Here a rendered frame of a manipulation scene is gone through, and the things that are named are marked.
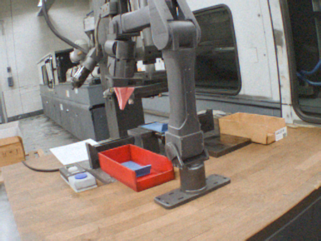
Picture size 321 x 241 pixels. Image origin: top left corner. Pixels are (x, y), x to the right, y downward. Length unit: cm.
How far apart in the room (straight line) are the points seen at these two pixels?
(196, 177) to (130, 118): 66
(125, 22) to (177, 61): 24
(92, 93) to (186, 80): 353
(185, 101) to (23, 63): 964
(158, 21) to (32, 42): 969
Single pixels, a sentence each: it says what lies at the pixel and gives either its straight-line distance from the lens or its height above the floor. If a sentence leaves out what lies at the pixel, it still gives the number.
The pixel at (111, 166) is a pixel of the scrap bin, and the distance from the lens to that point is 95.
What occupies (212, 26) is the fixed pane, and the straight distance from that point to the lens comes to 182.
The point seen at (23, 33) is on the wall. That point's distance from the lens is 1035.
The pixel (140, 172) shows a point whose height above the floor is 92.
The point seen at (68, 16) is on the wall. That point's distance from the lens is 1066.
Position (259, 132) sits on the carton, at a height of 94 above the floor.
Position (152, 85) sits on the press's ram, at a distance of 109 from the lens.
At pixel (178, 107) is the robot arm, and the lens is 72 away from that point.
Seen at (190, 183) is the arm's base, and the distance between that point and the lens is 76.
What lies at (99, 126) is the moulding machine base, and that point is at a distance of 427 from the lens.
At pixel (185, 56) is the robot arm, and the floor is 123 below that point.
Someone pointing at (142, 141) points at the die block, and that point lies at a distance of 109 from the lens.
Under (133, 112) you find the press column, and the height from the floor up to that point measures 101.
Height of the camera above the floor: 124
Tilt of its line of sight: 12 degrees down
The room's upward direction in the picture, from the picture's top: 8 degrees counter-clockwise
